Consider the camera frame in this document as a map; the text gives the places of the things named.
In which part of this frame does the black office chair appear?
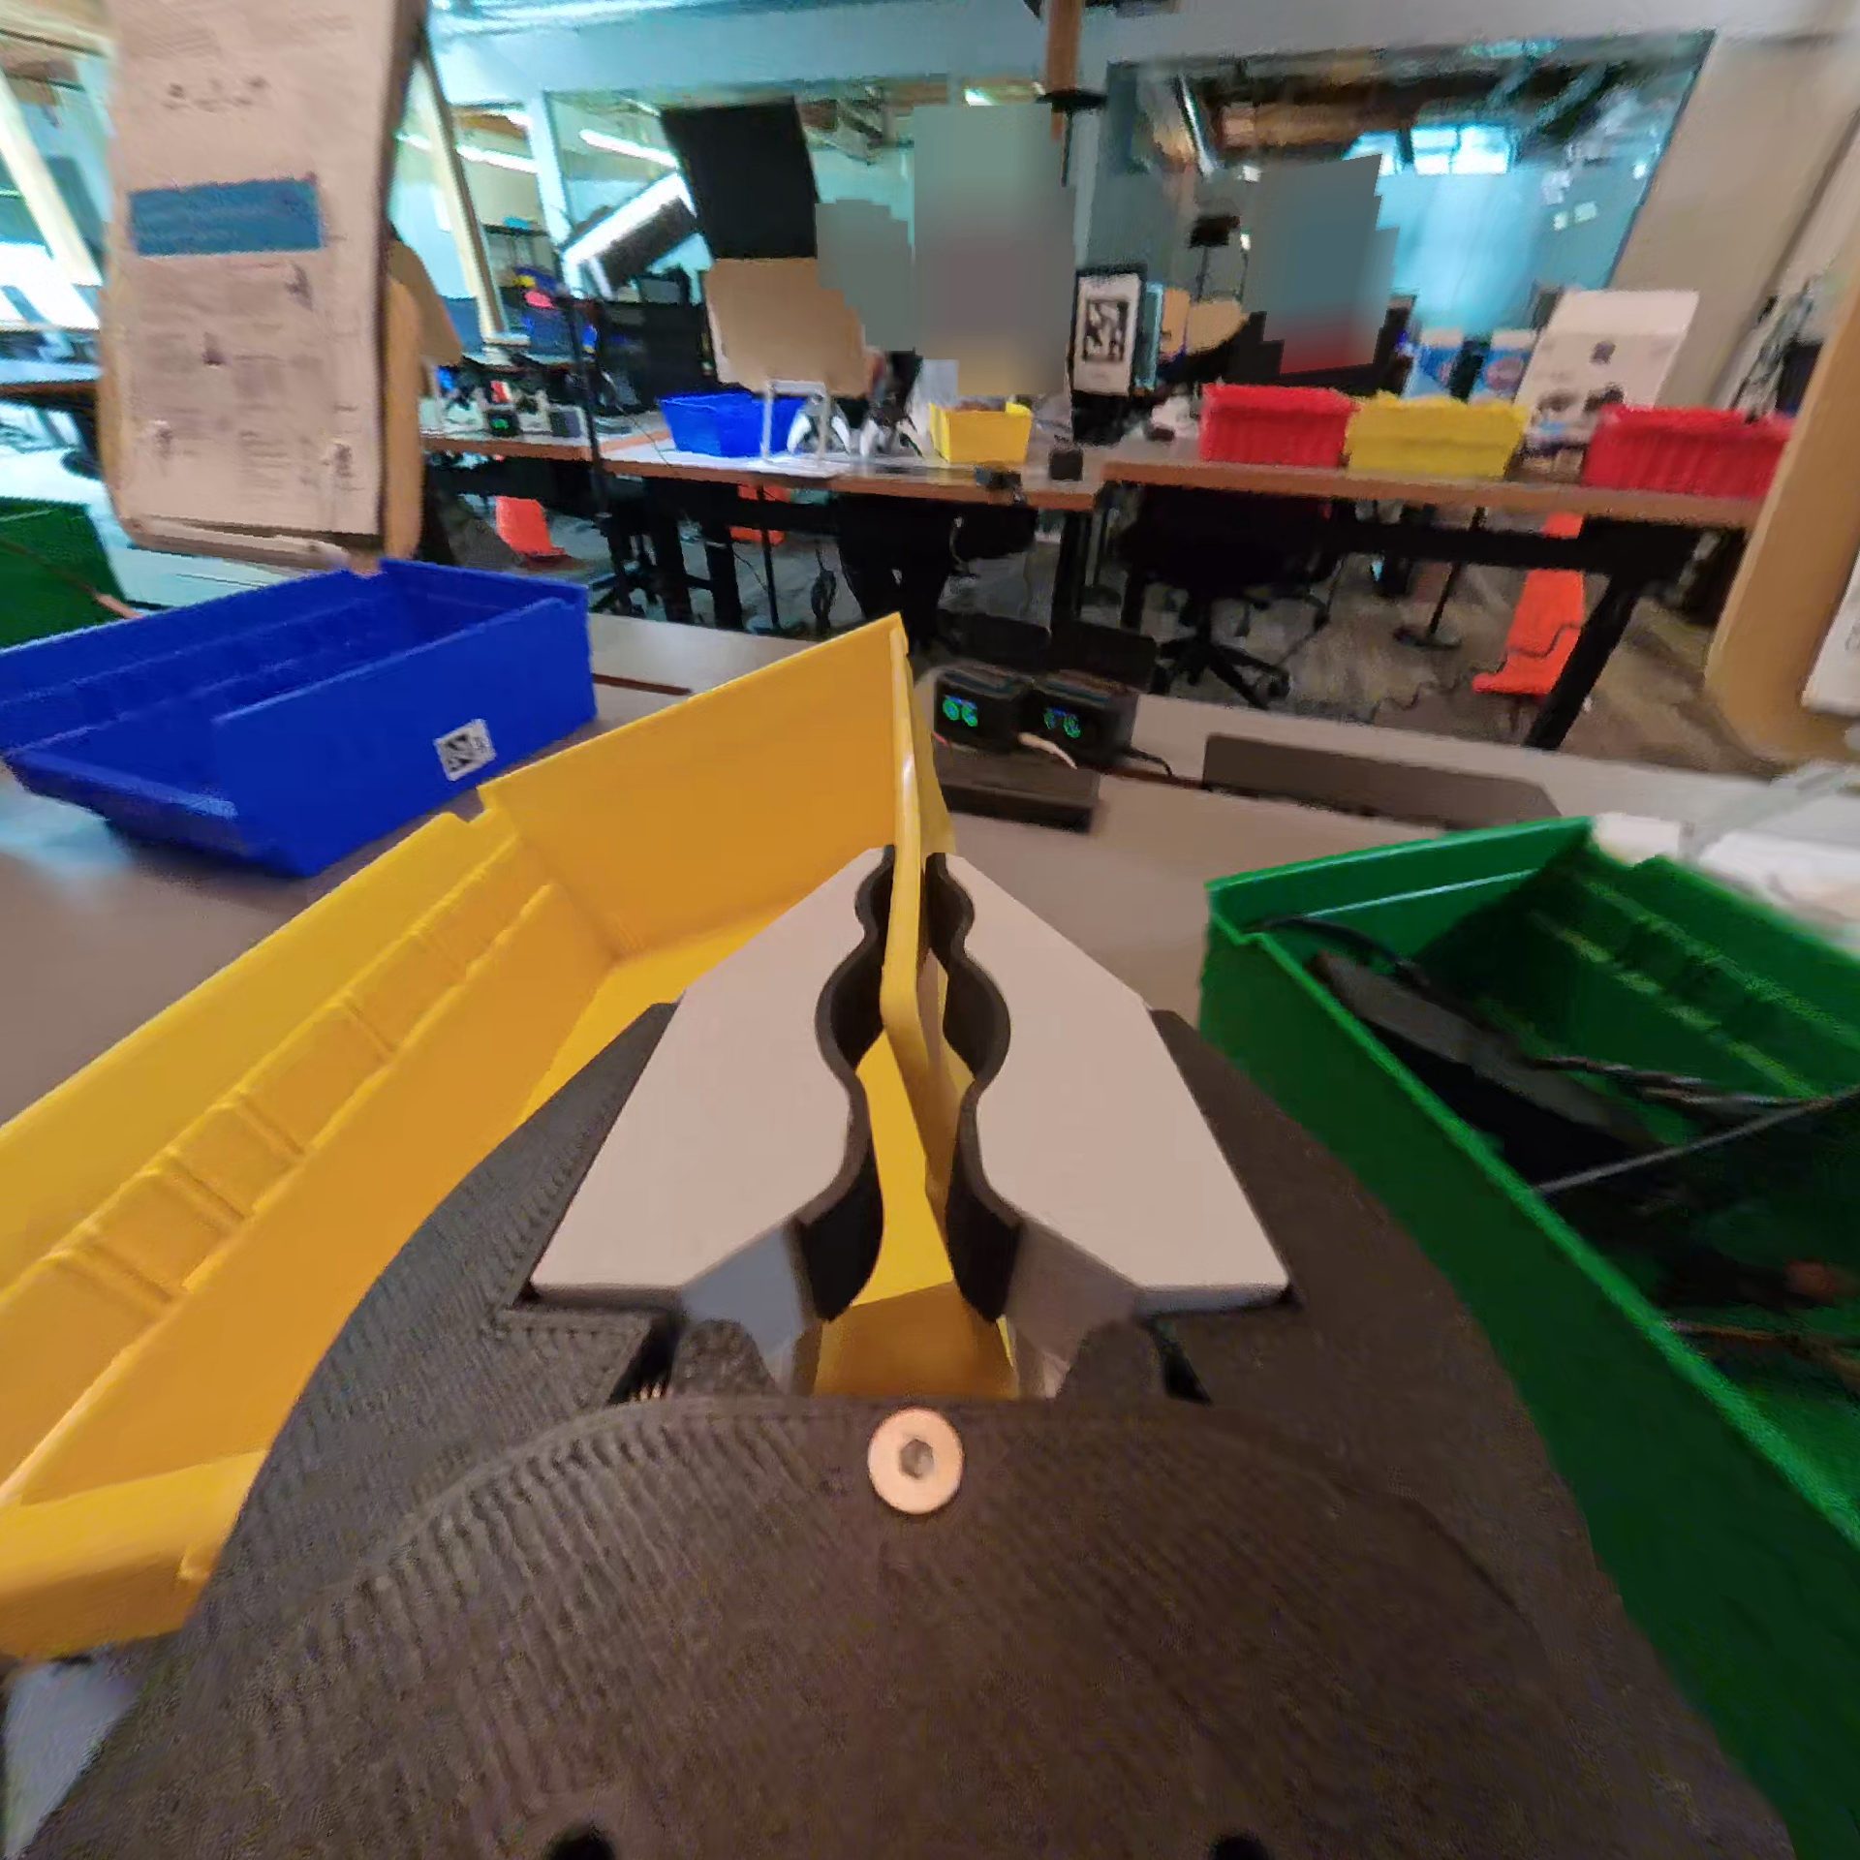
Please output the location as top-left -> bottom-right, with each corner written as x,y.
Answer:
1125,493 -> 1331,713

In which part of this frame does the yellow plastic bin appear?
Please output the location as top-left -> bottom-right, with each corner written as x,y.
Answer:
0,612 -> 1019,1661
1343,391 -> 1529,483

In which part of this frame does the long wooden workbench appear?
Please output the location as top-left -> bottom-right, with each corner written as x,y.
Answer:
1100,448 -> 1767,749

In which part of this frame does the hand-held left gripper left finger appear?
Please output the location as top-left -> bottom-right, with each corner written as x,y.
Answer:
529,848 -> 892,1385

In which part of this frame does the black battery charger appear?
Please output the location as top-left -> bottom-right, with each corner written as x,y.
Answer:
1032,670 -> 1122,771
932,665 -> 1035,755

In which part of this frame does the white fiducial marker sign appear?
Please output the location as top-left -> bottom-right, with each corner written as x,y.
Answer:
1070,268 -> 1149,399

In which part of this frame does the green plastic bin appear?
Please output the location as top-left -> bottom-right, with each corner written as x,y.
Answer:
1198,816 -> 1860,1860
0,498 -> 130,652

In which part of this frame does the blue plastic bin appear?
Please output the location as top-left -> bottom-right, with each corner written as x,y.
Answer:
657,391 -> 811,459

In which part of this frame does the printed instruction sheet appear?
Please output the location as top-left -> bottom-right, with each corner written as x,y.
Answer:
1801,552 -> 1860,716

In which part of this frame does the black square panel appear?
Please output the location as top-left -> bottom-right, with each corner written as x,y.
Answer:
657,101 -> 826,267

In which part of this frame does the black USB hub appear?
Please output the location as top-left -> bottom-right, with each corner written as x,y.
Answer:
1307,947 -> 1664,1165

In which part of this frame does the blue bin with code sticker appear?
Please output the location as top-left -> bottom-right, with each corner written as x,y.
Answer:
0,559 -> 599,879

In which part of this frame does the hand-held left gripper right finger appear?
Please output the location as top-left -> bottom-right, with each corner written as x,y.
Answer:
927,855 -> 1292,1400

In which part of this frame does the small yellow bin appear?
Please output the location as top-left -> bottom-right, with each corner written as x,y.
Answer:
927,399 -> 1035,468

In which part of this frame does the cardboard shield with blue label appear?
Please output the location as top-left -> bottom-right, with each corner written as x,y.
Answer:
99,0 -> 425,567

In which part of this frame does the black desk strip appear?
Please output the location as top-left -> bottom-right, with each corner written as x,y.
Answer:
1204,734 -> 1560,831

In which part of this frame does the black flat box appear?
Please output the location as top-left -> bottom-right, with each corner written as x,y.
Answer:
929,742 -> 1103,835

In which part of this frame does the red plastic bin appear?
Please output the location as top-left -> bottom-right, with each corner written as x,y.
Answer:
1580,404 -> 1796,502
1198,382 -> 1355,471

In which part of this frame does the white printed poster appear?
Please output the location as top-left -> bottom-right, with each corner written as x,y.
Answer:
1514,288 -> 1701,426

